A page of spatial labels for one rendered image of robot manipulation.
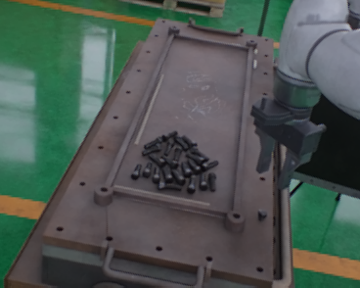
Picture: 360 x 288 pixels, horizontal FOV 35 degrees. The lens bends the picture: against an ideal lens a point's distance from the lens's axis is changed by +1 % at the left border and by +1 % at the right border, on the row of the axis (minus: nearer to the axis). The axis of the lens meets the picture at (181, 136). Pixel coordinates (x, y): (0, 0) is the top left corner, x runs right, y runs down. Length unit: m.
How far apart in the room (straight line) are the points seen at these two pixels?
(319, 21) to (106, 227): 0.57
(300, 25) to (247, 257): 0.46
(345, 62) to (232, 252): 0.46
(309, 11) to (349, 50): 0.12
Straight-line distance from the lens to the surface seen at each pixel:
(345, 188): 2.67
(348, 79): 0.88
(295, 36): 0.99
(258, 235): 1.21
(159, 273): 1.14
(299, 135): 1.07
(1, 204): 3.37
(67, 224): 1.17
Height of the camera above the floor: 2.13
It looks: 32 degrees down
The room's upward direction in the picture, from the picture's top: 9 degrees clockwise
